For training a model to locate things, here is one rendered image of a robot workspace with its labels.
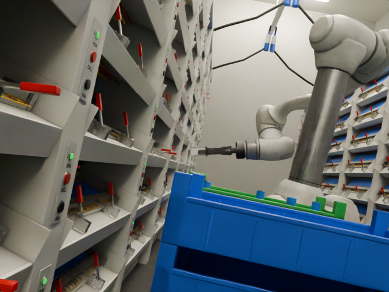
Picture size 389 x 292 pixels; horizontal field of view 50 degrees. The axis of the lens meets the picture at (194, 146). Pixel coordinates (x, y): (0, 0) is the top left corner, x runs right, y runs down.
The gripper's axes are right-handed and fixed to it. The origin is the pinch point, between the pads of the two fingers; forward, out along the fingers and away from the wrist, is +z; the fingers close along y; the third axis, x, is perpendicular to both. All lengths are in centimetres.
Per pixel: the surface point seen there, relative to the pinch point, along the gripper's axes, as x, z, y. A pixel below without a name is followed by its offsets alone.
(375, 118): 23, -121, 112
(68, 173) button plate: -8, 16, -118
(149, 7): 32, 8, -81
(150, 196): -18.3, 21.0, -1.2
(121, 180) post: -10, 23, -52
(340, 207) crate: -16, -29, -101
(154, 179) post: -11.2, 21.8, 17.8
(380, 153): -2, -115, 92
